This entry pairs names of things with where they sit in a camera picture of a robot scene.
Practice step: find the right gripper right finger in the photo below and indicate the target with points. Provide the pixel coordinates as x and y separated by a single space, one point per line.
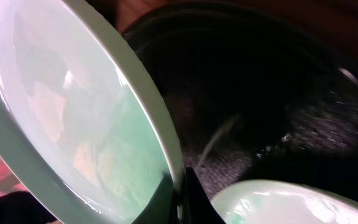
197 208

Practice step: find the black round tray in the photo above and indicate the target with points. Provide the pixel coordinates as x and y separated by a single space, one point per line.
251 97

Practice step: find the mint green plate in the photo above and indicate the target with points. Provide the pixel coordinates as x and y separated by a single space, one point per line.
274 202
82 124

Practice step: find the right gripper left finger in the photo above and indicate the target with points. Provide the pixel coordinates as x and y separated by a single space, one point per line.
162 207

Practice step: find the mint green plate back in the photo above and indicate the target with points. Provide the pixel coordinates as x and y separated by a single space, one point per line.
274 202

